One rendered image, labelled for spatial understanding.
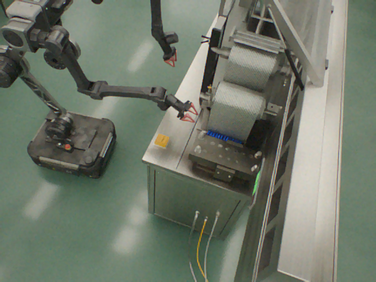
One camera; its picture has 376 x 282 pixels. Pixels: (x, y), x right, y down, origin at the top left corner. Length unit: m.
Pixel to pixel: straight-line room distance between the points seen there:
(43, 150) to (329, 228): 2.19
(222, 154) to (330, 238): 0.75
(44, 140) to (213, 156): 1.57
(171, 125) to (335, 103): 0.93
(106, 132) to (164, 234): 1.00
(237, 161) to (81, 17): 3.28
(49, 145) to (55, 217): 0.58
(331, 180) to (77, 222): 1.95
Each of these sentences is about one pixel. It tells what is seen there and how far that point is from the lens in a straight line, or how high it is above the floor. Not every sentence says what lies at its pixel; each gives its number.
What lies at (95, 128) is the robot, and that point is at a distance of 2.73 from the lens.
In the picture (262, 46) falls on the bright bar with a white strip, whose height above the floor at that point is 1.45.
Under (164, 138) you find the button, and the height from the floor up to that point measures 0.92.
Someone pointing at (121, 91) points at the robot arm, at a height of 1.17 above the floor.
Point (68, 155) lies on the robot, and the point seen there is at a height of 0.24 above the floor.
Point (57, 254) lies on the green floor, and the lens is 2.56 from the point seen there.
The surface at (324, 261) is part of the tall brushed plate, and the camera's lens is 1.11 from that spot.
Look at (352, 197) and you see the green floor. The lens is 3.17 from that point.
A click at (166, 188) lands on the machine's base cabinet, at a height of 0.64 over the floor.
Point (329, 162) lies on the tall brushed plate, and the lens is 1.29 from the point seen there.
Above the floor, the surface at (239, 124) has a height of 1.16.
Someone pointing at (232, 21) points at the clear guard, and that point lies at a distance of 2.48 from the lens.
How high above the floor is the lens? 2.39
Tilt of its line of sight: 55 degrees down
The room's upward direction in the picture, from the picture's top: 9 degrees clockwise
